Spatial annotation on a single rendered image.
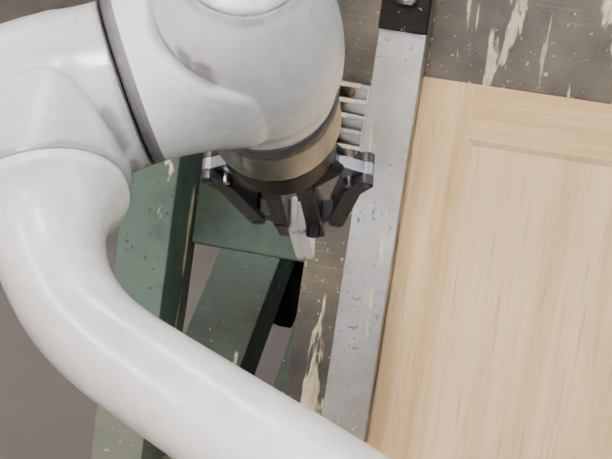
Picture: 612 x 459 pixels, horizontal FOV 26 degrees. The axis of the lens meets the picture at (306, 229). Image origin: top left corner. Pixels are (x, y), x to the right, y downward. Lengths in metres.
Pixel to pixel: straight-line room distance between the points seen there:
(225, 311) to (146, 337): 1.16
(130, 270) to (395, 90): 0.35
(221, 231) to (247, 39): 0.82
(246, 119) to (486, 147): 0.67
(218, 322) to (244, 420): 1.18
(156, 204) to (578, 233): 0.45
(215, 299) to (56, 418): 0.97
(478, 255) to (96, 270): 0.76
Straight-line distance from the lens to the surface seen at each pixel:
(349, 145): 1.40
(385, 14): 1.37
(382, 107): 1.38
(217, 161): 0.96
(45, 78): 0.74
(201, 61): 0.72
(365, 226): 1.40
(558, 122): 1.39
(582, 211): 1.40
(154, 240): 1.44
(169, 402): 0.65
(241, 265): 1.88
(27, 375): 2.83
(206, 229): 1.51
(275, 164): 0.85
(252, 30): 0.70
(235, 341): 1.79
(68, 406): 2.77
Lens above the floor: 2.13
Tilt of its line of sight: 44 degrees down
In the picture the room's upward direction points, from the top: straight up
